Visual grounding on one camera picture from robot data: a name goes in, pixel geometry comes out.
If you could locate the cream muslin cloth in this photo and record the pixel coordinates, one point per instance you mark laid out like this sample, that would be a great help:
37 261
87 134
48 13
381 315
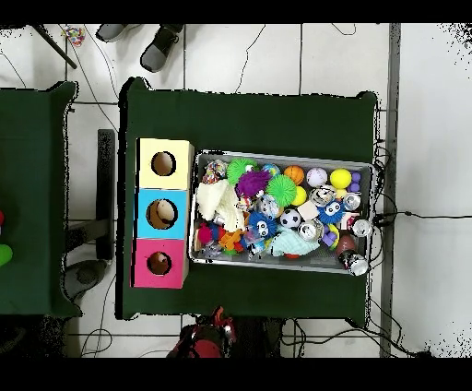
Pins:
214 201

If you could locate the green spiky ball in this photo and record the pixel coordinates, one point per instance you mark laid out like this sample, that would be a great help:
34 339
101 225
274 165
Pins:
282 189
238 170

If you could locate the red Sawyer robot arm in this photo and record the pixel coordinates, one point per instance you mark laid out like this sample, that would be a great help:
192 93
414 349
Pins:
199 343

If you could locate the shallow clear mesh bin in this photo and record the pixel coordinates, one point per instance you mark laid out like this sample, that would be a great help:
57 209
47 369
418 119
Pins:
214 260

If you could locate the wooden box with three holes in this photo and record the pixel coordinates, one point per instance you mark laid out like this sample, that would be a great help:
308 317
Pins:
164 195

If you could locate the purple spiky ball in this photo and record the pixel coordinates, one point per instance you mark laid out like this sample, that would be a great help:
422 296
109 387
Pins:
253 183

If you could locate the small blue fuzzy toy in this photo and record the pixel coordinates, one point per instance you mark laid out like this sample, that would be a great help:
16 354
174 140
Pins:
259 223

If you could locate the orange plastic toy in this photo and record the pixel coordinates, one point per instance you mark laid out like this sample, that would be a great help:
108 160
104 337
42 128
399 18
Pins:
230 239

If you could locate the small soccer ball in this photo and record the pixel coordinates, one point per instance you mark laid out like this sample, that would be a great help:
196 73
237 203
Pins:
290 218

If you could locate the orange basketball toy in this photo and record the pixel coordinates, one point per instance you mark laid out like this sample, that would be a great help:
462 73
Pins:
294 175

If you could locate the mint green cloth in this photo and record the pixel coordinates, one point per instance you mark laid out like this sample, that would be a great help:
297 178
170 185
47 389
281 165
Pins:
295 242

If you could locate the white baseball toy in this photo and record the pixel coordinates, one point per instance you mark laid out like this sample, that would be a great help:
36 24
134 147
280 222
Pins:
316 177

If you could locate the blue fuzzy monster toy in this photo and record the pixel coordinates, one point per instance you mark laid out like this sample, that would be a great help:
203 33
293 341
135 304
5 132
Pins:
330 212

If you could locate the smooth yellow ball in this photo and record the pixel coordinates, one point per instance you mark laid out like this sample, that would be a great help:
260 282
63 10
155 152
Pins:
340 178

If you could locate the black power adapter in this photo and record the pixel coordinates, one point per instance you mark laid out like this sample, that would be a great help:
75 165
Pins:
383 218

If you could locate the side table with green cloth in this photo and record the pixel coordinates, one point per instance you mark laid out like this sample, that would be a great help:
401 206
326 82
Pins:
33 199

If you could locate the small colourful object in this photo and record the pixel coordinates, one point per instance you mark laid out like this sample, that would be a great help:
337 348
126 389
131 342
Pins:
72 35

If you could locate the black rod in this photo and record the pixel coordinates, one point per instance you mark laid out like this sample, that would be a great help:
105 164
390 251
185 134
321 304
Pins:
53 46

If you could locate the small green object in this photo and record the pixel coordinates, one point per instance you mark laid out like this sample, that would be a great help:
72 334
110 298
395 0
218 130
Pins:
4 254

